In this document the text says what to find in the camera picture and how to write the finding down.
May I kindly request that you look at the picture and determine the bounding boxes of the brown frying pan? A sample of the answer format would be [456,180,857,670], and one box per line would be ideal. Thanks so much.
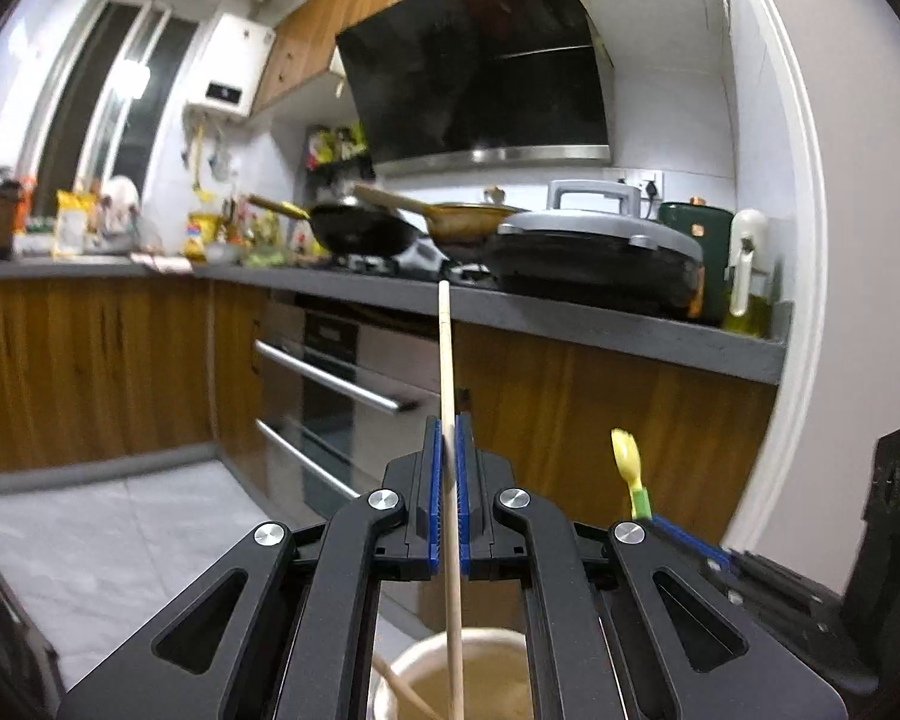
[352,184,530,248]

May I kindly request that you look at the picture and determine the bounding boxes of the gas stove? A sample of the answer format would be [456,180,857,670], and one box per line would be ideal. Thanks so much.
[330,249,505,290]

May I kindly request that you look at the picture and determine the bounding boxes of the wooden chopstick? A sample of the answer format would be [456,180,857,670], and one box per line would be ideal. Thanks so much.
[373,655,442,720]
[438,279,467,720]

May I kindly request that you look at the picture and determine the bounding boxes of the oil bottle with white top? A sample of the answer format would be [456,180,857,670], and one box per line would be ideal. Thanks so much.
[722,208,778,338]

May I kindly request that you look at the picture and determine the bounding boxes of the black range hood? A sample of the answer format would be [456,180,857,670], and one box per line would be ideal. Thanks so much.
[335,0,614,176]

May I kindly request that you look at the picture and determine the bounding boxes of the wooden cabinets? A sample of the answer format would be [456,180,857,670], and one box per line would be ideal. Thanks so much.
[0,274,781,620]
[251,0,711,118]

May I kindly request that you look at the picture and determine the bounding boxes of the black spice rack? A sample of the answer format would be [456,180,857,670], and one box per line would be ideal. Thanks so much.
[305,122,377,203]

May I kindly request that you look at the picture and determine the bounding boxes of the yellow snack bag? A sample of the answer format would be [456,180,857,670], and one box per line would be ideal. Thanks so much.
[187,212,223,263]

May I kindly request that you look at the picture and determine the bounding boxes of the wooden lower cabinets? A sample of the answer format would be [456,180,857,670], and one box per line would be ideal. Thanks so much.
[0,274,781,620]

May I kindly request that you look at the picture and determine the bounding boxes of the grey kitchen countertop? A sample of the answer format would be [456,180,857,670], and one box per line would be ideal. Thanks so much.
[0,255,793,386]

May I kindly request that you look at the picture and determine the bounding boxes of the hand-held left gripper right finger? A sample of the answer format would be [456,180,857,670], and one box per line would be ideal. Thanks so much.
[454,414,848,720]

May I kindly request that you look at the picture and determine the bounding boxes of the grey electric griddle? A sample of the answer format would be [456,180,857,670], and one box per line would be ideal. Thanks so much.
[484,180,707,320]

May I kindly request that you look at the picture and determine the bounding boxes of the yellow green spoon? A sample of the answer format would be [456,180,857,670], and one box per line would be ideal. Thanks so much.
[610,429,655,523]

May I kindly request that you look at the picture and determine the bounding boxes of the kitchen window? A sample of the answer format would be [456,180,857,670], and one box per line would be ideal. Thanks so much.
[19,0,200,220]

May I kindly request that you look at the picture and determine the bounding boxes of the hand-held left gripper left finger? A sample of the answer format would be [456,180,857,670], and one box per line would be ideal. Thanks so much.
[56,414,445,720]

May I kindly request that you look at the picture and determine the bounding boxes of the white water heater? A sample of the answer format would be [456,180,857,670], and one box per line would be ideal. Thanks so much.
[184,13,275,119]

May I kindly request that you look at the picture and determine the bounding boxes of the white wall outlet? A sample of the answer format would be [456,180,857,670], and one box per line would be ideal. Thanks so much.
[616,169,665,200]

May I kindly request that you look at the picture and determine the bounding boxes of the white ceramic utensil holder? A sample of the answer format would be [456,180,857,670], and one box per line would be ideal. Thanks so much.
[367,628,537,720]

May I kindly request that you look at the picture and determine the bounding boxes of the black wok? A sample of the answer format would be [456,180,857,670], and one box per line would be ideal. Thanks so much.
[246,195,416,257]

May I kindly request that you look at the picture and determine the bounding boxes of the yellow food packet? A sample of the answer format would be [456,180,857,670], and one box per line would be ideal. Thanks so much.
[55,190,99,257]

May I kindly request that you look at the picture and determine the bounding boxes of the steel built-in oven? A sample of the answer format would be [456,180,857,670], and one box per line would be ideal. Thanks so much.
[253,291,467,520]

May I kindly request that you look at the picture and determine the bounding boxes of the dark green appliance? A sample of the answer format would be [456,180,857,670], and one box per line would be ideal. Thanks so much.
[658,199,737,328]

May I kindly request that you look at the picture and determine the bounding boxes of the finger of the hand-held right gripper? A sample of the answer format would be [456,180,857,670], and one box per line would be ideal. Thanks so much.
[647,516,848,620]

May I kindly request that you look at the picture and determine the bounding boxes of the wooden upper cabinets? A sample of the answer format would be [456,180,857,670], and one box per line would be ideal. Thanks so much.
[251,0,711,118]

